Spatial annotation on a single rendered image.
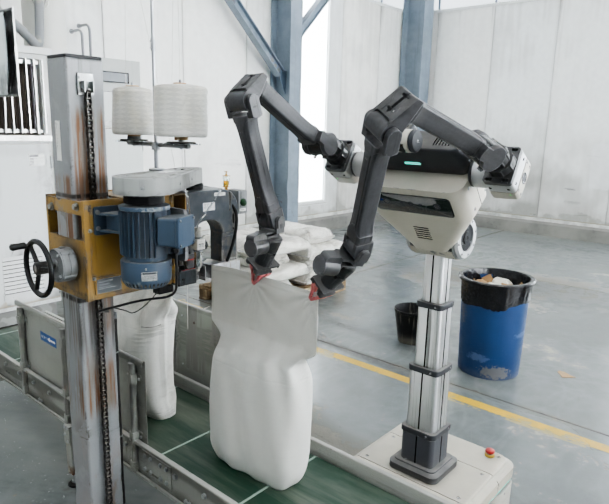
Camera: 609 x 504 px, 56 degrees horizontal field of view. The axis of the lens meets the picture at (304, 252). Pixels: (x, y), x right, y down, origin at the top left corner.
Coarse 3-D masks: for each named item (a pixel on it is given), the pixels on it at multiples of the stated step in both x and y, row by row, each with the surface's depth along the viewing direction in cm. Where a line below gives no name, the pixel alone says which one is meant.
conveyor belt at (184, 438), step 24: (0, 336) 322; (192, 408) 245; (168, 432) 226; (192, 432) 226; (168, 456) 209; (192, 456) 210; (216, 456) 210; (312, 456) 212; (216, 480) 196; (240, 480) 196; (312, 480) 197; (336, 480) 198; (360, 480) 198
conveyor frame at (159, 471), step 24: (48, 312) 352; (0, 360) 294; (48, 384) 256; (192, 384) 262; (48, 408) 262; (144, 456) 210; (336, 456) 209; (168, 480) 202; (192, 480) 190; (384, 480) 195
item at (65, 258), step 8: (56, 248) 175; (64, 248) 176; (56, 256) 173; (64, 256) 173; (72, 256) 175; (56, 264) 175; (64, 264) 173; (72, 264) 174; (56, 272) 176; (64, 272) 173; (72, 272) 175; (56, 280) 177; (64, 280) 175
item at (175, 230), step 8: (168, 216) 168; (176, 216) 168; (184, 216) 167; (192, 216) 171; (160, 224) 165; (168, 224) 164; (176, 224) 163; (184, 224) 167; (192, 224) 172; (160, 232) 166; (168, 232) 165; (176, 232) 164; (184, 232) 167; (192, 232) 172; (160, 240) 166; (168, 240) 166; (176, 240) 164; (184, 240) 168; (192, 240) 173; (176, 248) 170
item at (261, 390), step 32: (224, 288) 204; (256, 288) 193; (288, 288) 181; (224, 320) 206; (256, 320) 196; (288, 320) 183; (224, 352) 198; (256, 352) 190; (288, 352) 184; (224, 384) 198; (256, 384) 188; (288, 384) 182; (224, 416) 199; (256, 416) 189; (288, 416) 184; (224, 448) 202; (256, 448) 192; (288, 448) 186; (288, 480) 189
